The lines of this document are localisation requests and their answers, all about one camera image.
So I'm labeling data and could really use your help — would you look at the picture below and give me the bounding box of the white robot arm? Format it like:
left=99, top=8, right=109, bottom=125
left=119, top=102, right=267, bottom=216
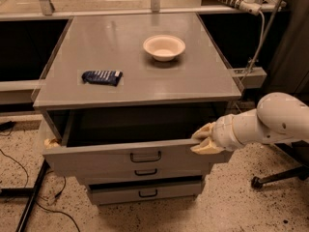
left=191, top=92, right=309, bottom=155

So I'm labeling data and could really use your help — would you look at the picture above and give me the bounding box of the grey metal frame rail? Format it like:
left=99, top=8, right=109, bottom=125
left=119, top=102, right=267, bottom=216
left=229, top=67, right=267, bottom=89

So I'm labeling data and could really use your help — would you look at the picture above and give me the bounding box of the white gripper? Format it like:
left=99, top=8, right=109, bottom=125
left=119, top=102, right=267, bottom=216
left=191, top=114, right=244, bottom=155

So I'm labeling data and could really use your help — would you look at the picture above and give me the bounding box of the white paper bowl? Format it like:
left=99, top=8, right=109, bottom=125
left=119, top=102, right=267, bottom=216
left=143, top=35, right=185, bottom=62

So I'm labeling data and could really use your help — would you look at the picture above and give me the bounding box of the grey middle drawer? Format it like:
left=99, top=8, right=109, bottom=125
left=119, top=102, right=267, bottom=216
left=76, top=164, right=212, bottom=186

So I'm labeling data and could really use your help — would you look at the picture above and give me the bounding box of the grey top drawer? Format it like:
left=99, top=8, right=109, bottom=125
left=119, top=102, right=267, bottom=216
left=43, top=106, right=232, bottom=177

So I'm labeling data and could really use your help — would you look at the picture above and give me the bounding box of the grey bottom drawer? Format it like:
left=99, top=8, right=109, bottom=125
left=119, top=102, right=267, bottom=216
left=87, top=180, right=205, bottom=205

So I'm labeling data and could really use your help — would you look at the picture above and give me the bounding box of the white power strip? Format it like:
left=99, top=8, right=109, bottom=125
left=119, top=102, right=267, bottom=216
left=217, top=0, right=262, bottom=15

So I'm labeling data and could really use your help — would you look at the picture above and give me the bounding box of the grey drawer cabinet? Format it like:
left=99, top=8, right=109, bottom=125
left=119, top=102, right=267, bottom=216
left=34, top=13, right=241, bottom=191

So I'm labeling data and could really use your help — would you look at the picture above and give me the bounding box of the white power cable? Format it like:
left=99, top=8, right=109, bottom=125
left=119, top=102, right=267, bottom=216
left=244, top=10, right=267, bottom=75

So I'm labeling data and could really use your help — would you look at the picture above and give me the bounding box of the grey drawer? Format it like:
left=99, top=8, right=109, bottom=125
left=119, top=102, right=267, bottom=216
left=76, top=164, right=212, bottom=186
left=87, top=180, right=205, bottom=205
left=43, top=106, right=232, bottom=177

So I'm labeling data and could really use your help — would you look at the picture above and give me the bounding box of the black floor cable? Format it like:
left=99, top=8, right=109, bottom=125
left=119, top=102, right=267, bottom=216
left=0, top=147, right=81, bottom=232

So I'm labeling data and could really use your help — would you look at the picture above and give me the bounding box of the black floor stand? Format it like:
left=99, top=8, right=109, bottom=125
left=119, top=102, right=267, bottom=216
left=0, top=160, right=49, bottom=232

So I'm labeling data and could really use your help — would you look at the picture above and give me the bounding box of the black office chair base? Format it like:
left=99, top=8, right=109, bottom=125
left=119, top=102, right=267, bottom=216
left=251, top=141, right=309, bottom=189

